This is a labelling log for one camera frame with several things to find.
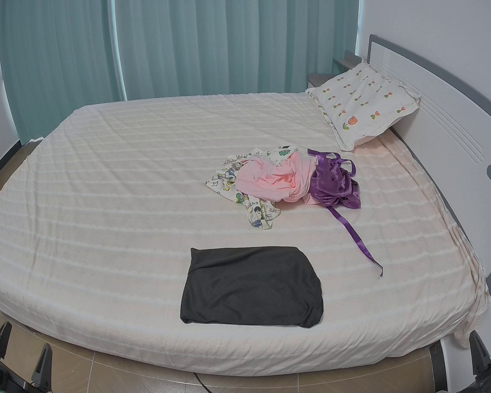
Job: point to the white flower printed pillow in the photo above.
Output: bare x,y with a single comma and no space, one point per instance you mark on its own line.
364,100

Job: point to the white cartoon printed garment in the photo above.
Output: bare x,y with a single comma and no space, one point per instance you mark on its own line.
262,215

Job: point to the bed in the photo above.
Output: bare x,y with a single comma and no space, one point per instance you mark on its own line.
106,178

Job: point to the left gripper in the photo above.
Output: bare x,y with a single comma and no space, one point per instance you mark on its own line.
4,377

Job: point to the black garment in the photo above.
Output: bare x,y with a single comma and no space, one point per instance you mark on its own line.
249,289

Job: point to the purple satin garment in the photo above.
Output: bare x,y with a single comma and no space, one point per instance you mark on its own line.
331,186

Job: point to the pink garment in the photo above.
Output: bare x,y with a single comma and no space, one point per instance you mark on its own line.
278,178

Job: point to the blue-green curtain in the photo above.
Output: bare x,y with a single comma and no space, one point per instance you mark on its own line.
57,55
229,35

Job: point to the grey bedside table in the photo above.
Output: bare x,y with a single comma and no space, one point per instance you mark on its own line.
317,79

